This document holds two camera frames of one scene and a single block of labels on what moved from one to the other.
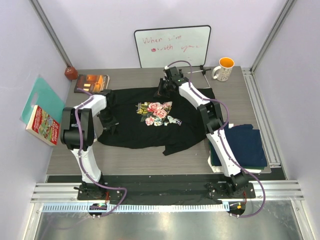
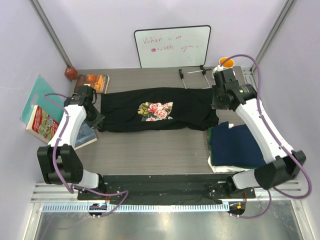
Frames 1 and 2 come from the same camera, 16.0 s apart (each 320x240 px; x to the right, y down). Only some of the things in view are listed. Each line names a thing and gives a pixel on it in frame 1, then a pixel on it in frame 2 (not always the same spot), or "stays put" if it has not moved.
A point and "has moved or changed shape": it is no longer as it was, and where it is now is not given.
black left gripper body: x=107 y=119 to x=94 y=117
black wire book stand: x=203 y=72 stays put
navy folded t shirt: x=245 y=144 stays put
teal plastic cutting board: x=44 y=95 stays put
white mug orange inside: x=223 y=73 stays put
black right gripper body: x=164 y=90 to x=218 y=102
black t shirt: x=146 y=119 has moved or changed shape
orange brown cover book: x=92 y=83 stays put
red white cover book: x=42 y=126 stays put
